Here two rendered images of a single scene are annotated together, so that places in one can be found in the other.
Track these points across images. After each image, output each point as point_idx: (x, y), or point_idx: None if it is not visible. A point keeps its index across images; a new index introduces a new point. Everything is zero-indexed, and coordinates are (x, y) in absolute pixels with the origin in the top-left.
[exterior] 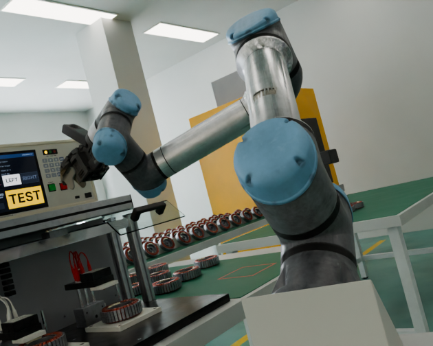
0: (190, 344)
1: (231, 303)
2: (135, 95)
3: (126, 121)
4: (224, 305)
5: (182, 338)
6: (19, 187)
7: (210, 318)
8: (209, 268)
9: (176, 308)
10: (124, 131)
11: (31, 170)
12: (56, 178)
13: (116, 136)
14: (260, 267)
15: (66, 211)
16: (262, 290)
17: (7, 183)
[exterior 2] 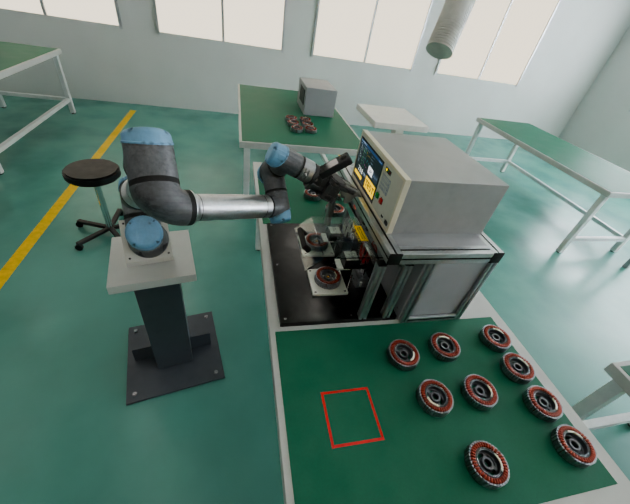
0: (264, 287)
1: (274, 322)
2: (271, 152)
3: (266, 165)
4: (276, 318)
5: (264, 281)
6: (370, 178)
7: (267, 300)
8: (461, 451)
9: (302, 299)
10: (262, 169)
11: (377, 174)
12: (381, 192)
13: (259, 167)
14: (342, 429)
15: (365, 214)
16: (271, 354)
17: (368, 172)
